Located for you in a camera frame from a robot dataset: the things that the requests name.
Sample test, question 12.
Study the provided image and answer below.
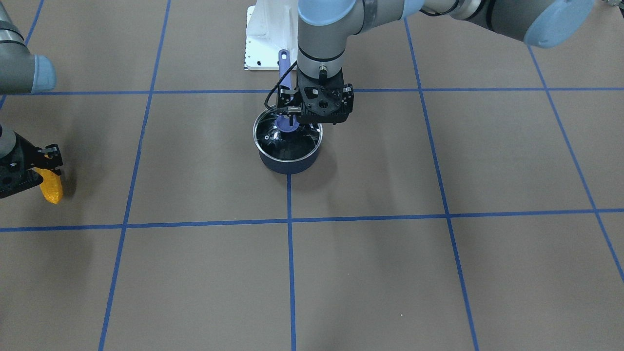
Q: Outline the black gripper corn arm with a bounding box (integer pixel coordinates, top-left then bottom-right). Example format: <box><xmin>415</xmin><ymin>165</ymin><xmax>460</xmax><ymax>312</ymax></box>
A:
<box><xmin>0</xmin><ymin>132</ymin><xmax>64</xmax><ymax>198</ymax></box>

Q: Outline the black gripper pot arm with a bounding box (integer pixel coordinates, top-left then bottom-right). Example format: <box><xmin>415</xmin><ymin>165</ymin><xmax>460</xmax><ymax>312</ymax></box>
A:
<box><xmin>279</xmin><ymin>70</ymin><xmax>354</xmax><ymax>147</ymax></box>

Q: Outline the glass pot lid blue knob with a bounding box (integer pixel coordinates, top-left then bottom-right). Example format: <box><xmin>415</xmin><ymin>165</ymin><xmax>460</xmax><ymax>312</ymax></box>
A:
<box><xmin>252</xmin><ymin>109</ymin><xmax>323</xmax><ymax>163</ymax></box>

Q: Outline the yellow corn cob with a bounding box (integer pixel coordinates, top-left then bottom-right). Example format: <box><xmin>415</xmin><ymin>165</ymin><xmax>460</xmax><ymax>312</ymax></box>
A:
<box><xmin>34</xmin><ymin>168</ymin><xmax>64</xmax><ymax>204</ymax></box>

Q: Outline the silver robot arm with corn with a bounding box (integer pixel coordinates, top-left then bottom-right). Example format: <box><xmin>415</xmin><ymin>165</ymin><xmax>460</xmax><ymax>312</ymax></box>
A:
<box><xmin>0</xmin><ymin>4</ymin><xmax>64</xmax><ymax>204</ymax></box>

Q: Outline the silver robot arm at pot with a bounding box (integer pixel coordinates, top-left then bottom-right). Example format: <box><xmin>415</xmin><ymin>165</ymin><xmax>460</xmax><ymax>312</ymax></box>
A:
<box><xmin>271</xmin><ymin>0</ymin><xmax>594</xmax><ymax>133</ymax></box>

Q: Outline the dark blue saucepan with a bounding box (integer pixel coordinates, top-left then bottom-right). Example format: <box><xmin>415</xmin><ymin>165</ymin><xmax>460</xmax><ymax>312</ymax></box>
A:
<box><xmin>253</xmin><ymin>49</ymin><xmax>323</xmax><ymax>175</ymax></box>

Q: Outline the black wrist camera mount pot arm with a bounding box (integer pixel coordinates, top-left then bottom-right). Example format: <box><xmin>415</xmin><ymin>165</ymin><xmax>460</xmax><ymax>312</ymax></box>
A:
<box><xmin>275</xmin><ymin>86</ymin><xmax>303</xmax><ymax>118</ymax></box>

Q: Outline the black cable on pot arm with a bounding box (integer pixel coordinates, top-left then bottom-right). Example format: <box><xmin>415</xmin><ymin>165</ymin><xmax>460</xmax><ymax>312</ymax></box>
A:
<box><xmin>264</xmin><ymin>61</ymin><xmax>298</xmax><ymax>115</ymax></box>

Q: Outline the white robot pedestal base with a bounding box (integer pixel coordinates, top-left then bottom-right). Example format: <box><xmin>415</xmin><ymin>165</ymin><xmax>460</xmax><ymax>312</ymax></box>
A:
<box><xmin>244</xmin><ymin>0</ymin><xmax>298</xmax><ymax>71</ymax></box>

